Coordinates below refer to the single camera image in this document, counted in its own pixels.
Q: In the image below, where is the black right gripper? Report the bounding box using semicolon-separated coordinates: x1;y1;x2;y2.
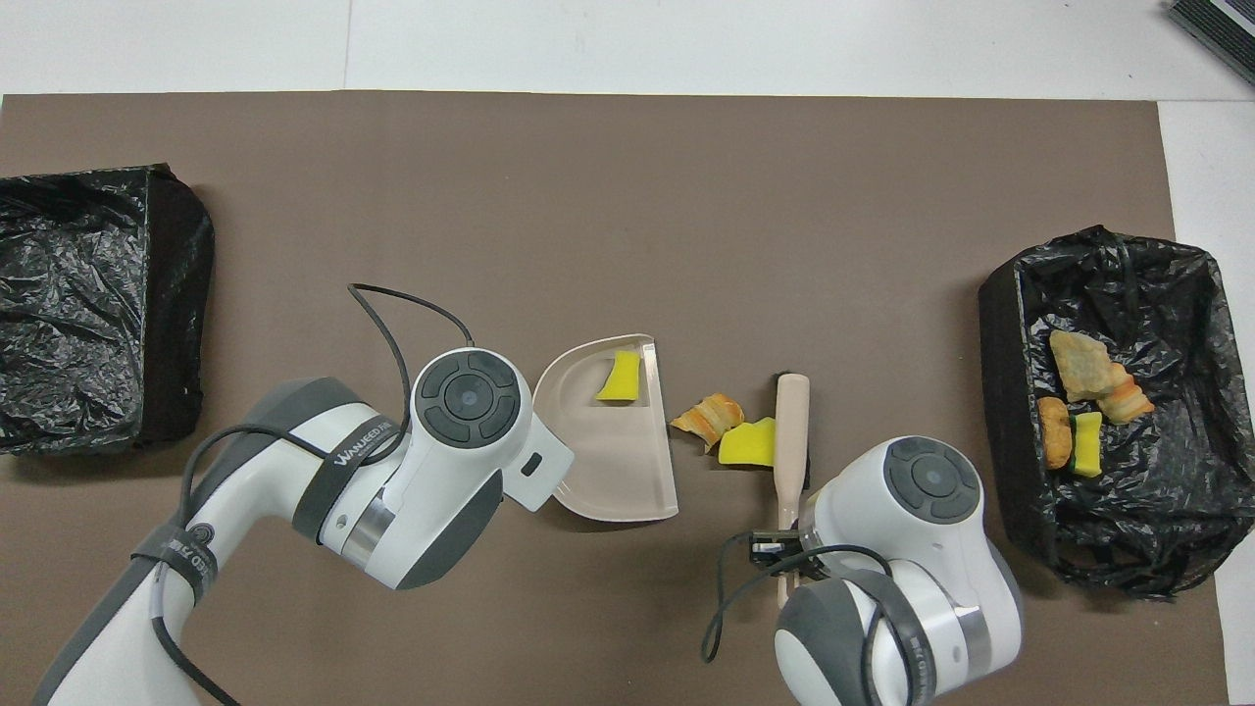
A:
749;527;821;576

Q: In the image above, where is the yellow sponge piece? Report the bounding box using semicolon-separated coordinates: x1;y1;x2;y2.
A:
718;417;778;469
596;350;643;405

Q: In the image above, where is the beige hand brush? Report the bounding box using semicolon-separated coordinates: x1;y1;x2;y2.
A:
773;373;814;610

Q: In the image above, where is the striped croissant piece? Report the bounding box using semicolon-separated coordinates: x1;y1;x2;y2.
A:
1096;363;1156;426
670;392;746;455

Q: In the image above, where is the beige plastic dustpan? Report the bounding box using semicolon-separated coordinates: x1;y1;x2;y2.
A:
532;333;680;524

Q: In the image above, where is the brown oval bread roll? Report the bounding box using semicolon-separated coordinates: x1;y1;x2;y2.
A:
1037;395;1075;471

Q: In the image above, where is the green and yellow sponge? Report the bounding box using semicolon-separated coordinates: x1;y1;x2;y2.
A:
1069;412;1107;479

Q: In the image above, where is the pale bread chunk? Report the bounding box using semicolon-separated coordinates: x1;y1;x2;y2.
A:
1049;328;1129;404

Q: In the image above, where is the open bin with black bag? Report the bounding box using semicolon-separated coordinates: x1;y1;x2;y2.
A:
979;224;1232;602

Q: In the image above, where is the bin covered by black bag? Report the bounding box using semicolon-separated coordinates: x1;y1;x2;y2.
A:
0;163;217;457

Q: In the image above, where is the brown table mat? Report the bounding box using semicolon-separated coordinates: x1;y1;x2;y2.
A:
0;91;1227;706

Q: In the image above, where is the dark ribbed box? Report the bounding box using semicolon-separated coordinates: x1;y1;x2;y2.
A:
1167;0;1255;62

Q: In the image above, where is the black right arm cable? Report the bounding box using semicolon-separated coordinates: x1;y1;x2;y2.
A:
701;529;919;706

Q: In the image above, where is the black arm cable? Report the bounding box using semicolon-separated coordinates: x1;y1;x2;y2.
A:
701;529;919;706
147;282;477;706

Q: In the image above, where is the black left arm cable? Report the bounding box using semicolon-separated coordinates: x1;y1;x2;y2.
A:
147;282;477;706

